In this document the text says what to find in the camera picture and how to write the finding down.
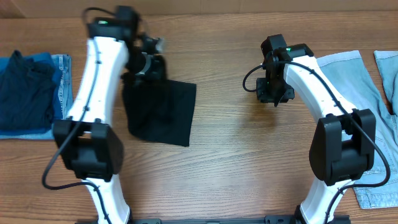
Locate folded light blue jeans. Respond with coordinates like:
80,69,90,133
1,52,73,140

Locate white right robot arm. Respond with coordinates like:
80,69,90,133
256,34,376,223

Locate black t-shirt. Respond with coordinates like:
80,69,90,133
122,72,197,147

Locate folded dark blue shirt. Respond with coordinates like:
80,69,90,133
1,50,63,136

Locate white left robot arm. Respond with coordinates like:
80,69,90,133
52,6,167,223

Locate brown cardboard wall panel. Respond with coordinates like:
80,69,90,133
1,0,397,19

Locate light blue jeans, right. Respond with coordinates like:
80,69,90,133
315,49,398,210

